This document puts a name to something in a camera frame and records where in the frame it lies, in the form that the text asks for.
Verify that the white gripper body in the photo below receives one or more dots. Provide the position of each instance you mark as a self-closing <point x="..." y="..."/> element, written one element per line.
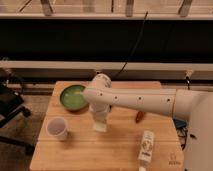
<point x="99" y="112"/>

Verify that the white sponge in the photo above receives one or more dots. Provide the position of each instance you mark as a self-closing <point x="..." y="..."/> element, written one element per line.
<point x="100" y="127"/>

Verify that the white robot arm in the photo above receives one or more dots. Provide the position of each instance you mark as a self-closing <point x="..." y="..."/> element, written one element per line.
<point x="196" y="107"/>

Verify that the green ceramic bowl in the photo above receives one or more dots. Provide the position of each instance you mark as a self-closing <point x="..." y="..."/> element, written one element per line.
<point x="71" y="98"/>

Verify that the clear plastic cup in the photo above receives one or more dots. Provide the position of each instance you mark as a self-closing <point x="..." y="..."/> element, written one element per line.
<point x="57" y="128"/>

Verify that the white lotion bottle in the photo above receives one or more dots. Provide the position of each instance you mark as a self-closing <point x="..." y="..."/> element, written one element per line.
<point x="146" y="150"/>

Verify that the blue connector box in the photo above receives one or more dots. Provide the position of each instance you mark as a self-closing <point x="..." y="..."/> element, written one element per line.
<point x="179" y="124"/>

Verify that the black office chair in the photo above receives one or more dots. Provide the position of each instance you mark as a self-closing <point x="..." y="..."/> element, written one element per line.
<point x="10" y="106"/>

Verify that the white wall outlet plug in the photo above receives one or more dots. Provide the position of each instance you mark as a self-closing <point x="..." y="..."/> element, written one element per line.
<point x="188" y="74"/>

